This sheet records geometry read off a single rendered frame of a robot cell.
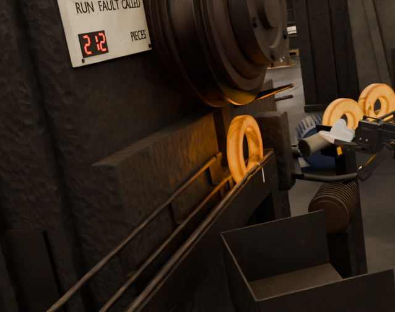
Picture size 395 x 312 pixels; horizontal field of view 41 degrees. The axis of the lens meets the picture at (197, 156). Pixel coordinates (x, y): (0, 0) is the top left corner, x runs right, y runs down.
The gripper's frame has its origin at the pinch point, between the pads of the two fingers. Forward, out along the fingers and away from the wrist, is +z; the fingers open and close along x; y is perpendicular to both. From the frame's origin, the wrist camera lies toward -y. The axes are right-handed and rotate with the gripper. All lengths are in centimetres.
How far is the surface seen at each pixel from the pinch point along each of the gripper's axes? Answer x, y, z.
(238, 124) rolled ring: 17.0, 3.1, 18.7
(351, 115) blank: -33.5, -1.1, -1.7
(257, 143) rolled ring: 6.3, -4.5, 16.2
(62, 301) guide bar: 82, -11, 21
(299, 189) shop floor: -163, -86, 36
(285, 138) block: -9.5, -6.3, 12.4
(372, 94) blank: -41.0, 5.4, -6.0
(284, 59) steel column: -839, -124, 246
